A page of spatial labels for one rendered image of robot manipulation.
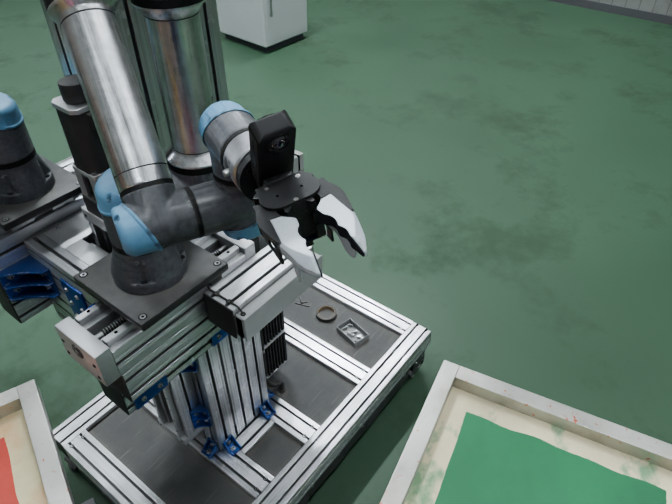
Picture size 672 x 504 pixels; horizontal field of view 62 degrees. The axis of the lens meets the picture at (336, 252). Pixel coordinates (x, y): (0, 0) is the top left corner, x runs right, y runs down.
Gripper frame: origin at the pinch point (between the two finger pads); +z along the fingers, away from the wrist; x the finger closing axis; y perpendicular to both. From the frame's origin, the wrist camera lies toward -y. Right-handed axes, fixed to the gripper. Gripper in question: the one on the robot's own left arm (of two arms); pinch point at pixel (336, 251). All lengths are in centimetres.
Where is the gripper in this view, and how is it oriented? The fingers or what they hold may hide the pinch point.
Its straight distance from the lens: 56.4
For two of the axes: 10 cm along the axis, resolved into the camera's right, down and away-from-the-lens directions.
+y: 1.2, 7.1, 7.0
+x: -8.7, 4.1, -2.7
